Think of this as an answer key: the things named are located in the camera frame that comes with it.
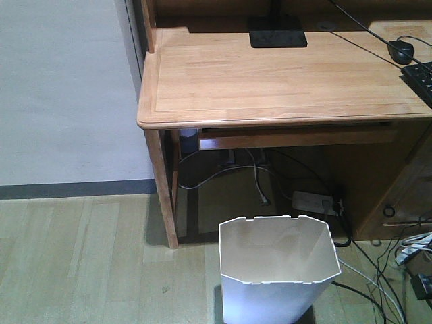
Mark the white trash bin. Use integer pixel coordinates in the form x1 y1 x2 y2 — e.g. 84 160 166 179
219 215 342 323

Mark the blue cylinder under desk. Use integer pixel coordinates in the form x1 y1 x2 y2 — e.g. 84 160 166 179
179 128 198 154

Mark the white power strip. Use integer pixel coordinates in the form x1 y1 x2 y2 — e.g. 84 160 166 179
292 191 337 216

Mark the black monitor stand base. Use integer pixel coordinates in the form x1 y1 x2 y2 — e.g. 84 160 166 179
247 1 308 49

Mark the wooden desk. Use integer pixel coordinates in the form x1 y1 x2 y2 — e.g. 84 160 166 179
137 1 431 248

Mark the black computer mouse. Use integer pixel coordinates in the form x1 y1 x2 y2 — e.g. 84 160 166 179
387 40 414 65

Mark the black keyboard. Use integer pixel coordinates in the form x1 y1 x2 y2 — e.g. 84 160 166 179
401 62 431 107

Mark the grey cable under desk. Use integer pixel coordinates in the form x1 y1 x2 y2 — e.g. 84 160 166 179
178 148 293 207

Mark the white floor cable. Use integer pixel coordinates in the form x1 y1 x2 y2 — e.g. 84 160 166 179
338 258 406 324

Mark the black floor cable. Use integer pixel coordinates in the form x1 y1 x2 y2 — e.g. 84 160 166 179
332 215 432 324

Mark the black cable on desk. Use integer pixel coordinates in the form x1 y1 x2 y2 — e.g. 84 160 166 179
329 0 432 74

